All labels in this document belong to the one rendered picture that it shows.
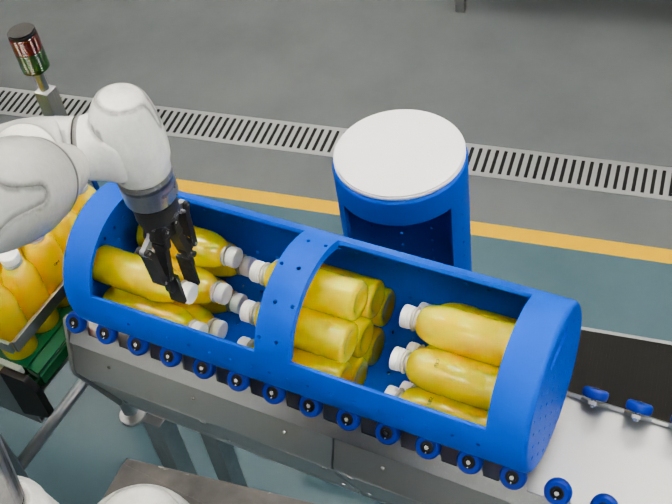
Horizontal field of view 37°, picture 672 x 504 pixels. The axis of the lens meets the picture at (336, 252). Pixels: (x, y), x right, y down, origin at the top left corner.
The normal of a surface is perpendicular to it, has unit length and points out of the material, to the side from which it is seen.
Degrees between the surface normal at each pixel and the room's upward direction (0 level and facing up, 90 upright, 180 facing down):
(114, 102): 15
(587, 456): 0
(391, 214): 90
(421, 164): 0
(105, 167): 89
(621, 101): 0
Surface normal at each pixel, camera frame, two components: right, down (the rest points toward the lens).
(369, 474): -0.46, 0.43
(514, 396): -0.40, 0.04
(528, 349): -0.25, -0.43
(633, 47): -0.12, -0.68
